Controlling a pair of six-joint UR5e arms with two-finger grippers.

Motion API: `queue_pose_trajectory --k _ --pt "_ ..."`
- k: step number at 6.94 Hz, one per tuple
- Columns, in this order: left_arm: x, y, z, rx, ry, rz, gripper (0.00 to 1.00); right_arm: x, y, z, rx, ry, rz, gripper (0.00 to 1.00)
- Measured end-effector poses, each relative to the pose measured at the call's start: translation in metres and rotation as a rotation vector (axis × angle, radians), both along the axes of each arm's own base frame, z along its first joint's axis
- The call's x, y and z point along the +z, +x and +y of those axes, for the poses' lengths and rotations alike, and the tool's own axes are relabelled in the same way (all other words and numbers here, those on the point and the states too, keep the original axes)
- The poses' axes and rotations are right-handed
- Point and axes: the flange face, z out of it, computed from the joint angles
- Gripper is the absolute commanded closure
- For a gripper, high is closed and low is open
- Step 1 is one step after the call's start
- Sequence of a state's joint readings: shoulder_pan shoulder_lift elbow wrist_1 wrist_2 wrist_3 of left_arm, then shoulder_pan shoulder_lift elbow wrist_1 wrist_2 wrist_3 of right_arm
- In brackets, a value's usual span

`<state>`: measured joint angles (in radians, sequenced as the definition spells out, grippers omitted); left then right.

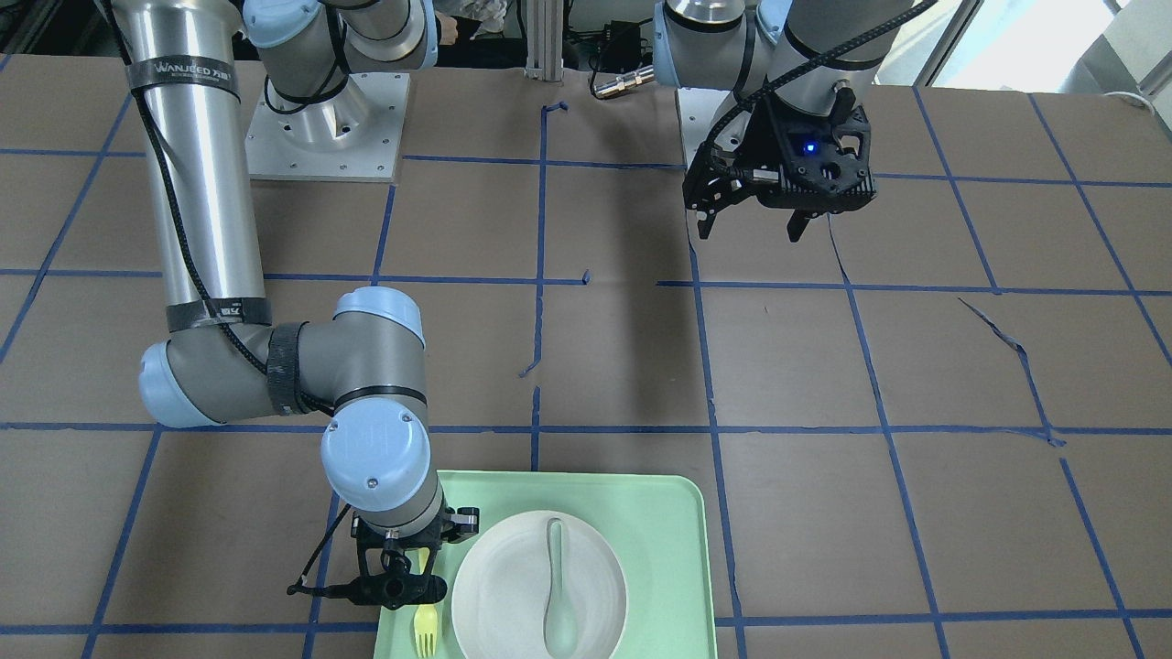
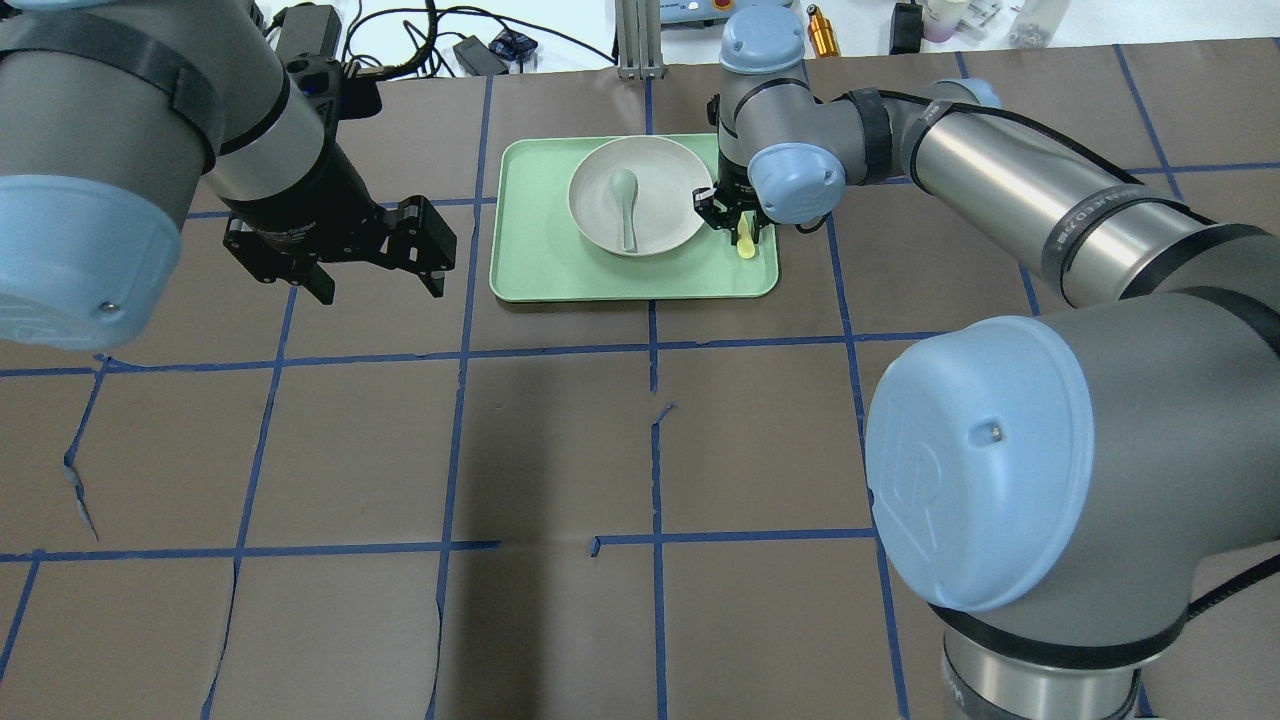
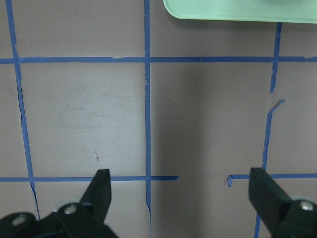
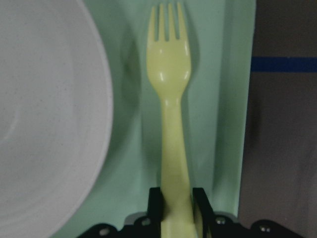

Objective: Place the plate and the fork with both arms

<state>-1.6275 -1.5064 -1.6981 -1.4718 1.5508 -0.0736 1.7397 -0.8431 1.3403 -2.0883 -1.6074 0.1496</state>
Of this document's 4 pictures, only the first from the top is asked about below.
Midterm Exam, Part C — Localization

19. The aluminium frame post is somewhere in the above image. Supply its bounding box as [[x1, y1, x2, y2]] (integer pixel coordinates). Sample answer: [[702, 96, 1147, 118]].
[[524, 0, 566, 84]]

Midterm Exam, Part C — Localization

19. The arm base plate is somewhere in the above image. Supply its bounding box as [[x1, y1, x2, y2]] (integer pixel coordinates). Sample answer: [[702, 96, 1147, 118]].
[[676, 87, 761, 170], [245, 72, 411, 183]]

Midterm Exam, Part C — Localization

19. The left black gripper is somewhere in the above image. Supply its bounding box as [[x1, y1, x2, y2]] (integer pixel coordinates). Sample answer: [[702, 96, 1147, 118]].
[[683, 96, 875, 243]]

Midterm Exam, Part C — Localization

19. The round beige plate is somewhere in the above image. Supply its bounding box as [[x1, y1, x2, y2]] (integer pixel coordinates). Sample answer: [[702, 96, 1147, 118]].
[[450, 510, 628, 658]]

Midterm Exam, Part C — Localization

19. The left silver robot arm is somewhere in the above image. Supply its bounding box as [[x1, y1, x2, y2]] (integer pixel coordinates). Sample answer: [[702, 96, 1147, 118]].
[[653, 1, 931, 242]]

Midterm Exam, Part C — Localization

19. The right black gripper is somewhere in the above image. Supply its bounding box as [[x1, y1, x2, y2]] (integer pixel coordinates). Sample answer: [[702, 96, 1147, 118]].
[[353, 507, 481, 610]]

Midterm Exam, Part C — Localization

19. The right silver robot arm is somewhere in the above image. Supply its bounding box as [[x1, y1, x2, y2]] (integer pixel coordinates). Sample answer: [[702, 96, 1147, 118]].
[[98, 1, 481, 610]]

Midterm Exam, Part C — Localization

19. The gold cylindrical tool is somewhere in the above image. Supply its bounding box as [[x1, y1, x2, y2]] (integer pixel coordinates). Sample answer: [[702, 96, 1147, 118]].
[[590, 64, 656, 102]]

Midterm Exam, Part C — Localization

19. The yellow plastic fork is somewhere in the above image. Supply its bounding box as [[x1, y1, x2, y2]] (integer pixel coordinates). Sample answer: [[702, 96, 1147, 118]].
[[413, 546, 440, 658]]

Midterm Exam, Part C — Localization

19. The pale green plastic spoon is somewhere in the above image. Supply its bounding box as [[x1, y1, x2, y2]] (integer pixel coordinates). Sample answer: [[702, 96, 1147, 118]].
[[543, 517, 578, 658]]

